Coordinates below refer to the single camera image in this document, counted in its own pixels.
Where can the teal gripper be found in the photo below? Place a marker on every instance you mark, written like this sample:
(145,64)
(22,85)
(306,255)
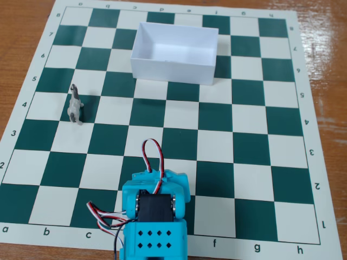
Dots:
(173,177)

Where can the grey toy horse figurine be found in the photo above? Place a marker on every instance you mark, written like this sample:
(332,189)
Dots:
(73,107)

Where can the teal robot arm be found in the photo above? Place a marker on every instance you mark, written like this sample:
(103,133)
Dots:
(154,238)

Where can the white rectangular open box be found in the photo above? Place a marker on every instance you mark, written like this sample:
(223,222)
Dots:
(173,67)

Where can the green and white chessboard mat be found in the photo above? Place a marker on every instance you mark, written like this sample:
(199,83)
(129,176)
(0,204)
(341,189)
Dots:
(244,151)

